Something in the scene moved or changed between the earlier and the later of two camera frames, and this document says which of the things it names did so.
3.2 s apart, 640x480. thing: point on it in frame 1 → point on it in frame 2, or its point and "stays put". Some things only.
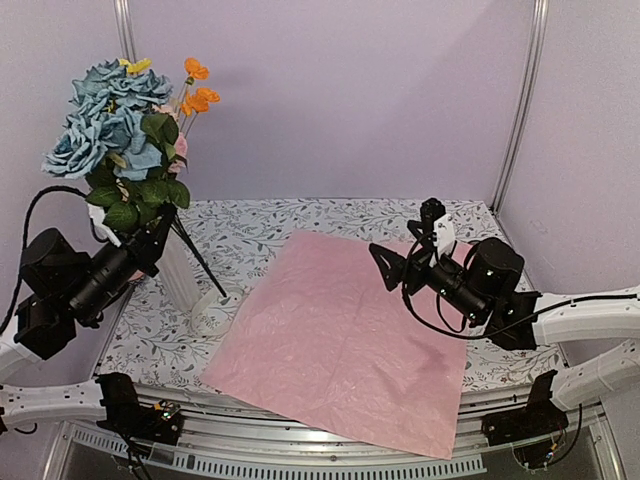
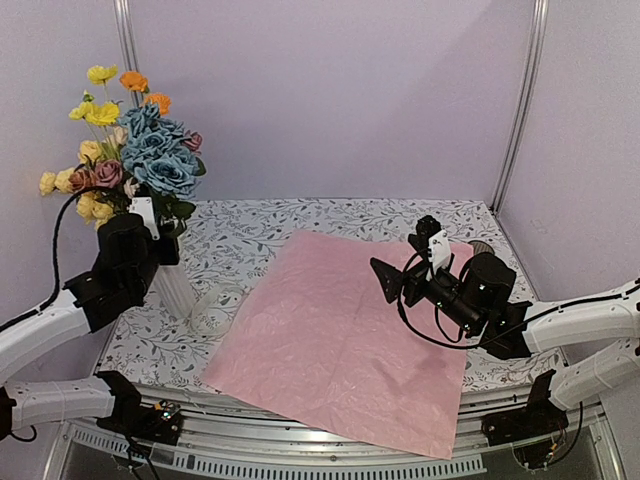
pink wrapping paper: x=328 y=343 stays put
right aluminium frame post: x=536 y=53 stays put
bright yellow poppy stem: x=137 y=68 → x=98 y=113
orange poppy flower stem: x=196 y=100 → x=136 y=81
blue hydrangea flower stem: x=106 y=139 → x=155 y=152
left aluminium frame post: x=127 y=29 stays put
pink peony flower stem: x=181 y=146 → x=195 y=142
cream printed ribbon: x=212 y=312 stays put
